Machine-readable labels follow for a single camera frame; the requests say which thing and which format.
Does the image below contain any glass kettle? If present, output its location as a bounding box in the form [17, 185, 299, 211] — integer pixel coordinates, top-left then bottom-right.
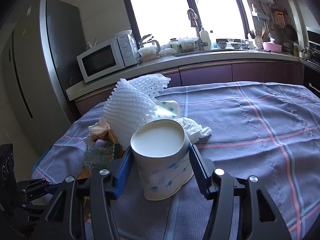
[138, 34, 161, 62]

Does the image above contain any white bottle on counter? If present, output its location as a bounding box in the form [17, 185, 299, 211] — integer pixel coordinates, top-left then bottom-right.
[200, 27, 211, 50]

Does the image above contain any purple plaid tablecloth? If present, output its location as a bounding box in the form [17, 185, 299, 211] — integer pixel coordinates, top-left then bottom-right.
[31, 80, 320, 240]

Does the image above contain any white tissue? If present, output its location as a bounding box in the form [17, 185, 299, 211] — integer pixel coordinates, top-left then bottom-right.
[175, 117, 212, 144]

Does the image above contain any white blue-patterned paper cup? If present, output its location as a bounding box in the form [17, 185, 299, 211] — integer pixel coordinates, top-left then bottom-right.
[130, 119, 194, 201]

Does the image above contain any clear plastic wrapper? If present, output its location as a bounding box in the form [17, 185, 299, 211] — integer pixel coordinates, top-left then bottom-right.
[84, 135, 122, 175]

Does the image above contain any white foam fruit net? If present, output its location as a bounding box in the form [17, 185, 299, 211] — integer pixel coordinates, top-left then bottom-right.
[103, 74, 171, 149]

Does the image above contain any white microwave oven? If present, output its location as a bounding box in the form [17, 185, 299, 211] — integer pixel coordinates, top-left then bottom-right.
[77, 34, 139, 83]

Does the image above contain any kitchen counter with purple cabinets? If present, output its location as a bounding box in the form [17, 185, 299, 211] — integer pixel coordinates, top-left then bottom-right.
[66, 50, 319, 114]

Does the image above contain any grey refrigerator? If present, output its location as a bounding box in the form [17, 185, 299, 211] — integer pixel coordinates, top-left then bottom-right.
[1, 0, 86, 154]

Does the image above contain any pink pot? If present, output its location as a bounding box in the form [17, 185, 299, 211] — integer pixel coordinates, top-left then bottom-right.
[263, 42, 282, 53]

